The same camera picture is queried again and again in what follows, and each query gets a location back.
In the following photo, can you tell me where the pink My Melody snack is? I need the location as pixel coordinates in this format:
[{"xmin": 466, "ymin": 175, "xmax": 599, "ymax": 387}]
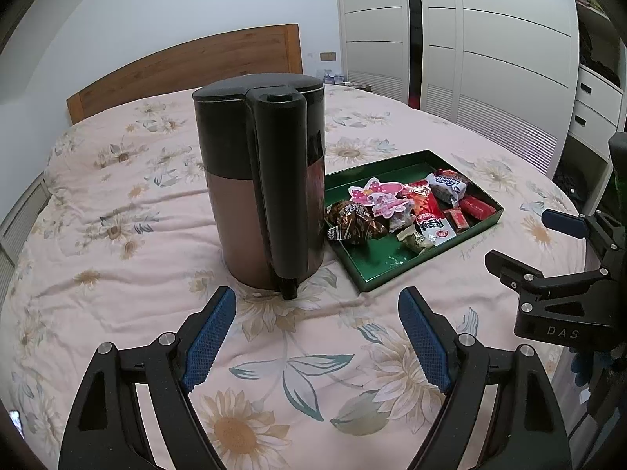
[{"xmin": 348, "ymin": 177, "xmax": 407, "ymax": 219}]

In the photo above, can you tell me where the beige wrapped candy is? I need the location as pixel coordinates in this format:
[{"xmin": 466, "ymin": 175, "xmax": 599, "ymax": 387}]
[{"xmin": 397, "ymin": 225, "xmax": 435, "ymax": 255}]

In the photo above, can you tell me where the red and white snack bag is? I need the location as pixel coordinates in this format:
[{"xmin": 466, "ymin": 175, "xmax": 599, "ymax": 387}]
[{"xmin": 400, "ymin": 179, "xmax": 456, "ymax": 246}]

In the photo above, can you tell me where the white drawer unit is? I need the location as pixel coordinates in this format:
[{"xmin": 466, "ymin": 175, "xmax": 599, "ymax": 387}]
[{"xmin": 553, "ymin": 17, "xmax": 626, "ymax": 213}]

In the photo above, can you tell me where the brown wrapped candy bag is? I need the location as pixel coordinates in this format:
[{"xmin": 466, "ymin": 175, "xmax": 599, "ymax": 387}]
[{"xmin": 326, "ymin": 201, "xmax": 388, "ymax": 244}]

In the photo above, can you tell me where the small red candy packet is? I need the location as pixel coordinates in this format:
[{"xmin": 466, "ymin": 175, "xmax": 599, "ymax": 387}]
[{"xmin": 443, "ymin": 208, "xmax": 471, "ymax": 233}]

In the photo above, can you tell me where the dark red snack packet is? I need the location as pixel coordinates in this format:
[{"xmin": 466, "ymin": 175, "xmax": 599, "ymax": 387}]
[{"xmin": 459, "ymin": 195, "xmax": 496, "ymax": 221}]

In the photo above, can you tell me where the wooden headboard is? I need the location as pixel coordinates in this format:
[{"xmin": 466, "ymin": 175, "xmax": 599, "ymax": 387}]
[{"xmin": 67, "ymin": 23, "xmax": 303, "ymax": 124}]

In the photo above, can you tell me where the floral pink bedspread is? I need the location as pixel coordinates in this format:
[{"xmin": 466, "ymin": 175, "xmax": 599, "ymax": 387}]
[{"xmin": 1, "ymin": 86, "xmax": 585, "ymax": 469}]

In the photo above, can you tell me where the black and bronze kettle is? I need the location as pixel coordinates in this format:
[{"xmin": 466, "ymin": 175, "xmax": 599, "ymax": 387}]
[{"xmin": 192, "ymin": 73, "xmax": 325, "ymax": 300}]

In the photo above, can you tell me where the white wardrobe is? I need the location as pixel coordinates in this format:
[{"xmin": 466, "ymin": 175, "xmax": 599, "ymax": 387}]
[{"xmin": 338, "ymin": 0, "xmax": 579, "ymax": 175}]

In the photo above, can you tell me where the green tray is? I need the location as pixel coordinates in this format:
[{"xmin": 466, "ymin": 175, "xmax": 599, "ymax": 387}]
[{"xmin": 325, "ymin": 150, "xmax": 504, "ymax": 292}]

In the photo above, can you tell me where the blue white snack bag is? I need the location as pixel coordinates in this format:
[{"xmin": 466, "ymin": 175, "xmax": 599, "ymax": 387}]
[{"xmin": 426, "ymin": 169, "xmax": 471, "ymax": 208}]

